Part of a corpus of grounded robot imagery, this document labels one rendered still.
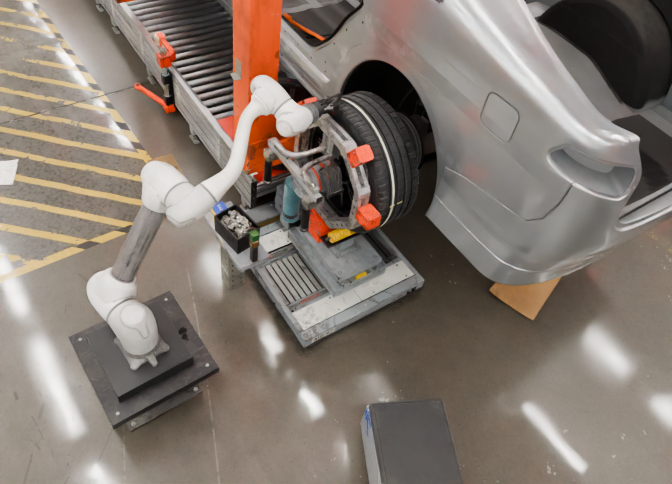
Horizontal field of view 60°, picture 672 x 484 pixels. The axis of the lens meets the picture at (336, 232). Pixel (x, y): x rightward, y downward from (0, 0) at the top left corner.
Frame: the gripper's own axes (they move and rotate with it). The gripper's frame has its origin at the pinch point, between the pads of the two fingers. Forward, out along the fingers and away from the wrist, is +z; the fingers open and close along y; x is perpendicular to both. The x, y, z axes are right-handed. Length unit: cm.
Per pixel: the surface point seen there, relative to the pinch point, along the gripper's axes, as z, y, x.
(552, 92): -13, 98, 9
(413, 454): -68, 61, -131
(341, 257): 11, -17, -95
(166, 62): 51, -161, 3
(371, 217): -22, 25, -46
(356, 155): -23.1, 21.8, -16.8
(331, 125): -9.0, 1.8, -9.7
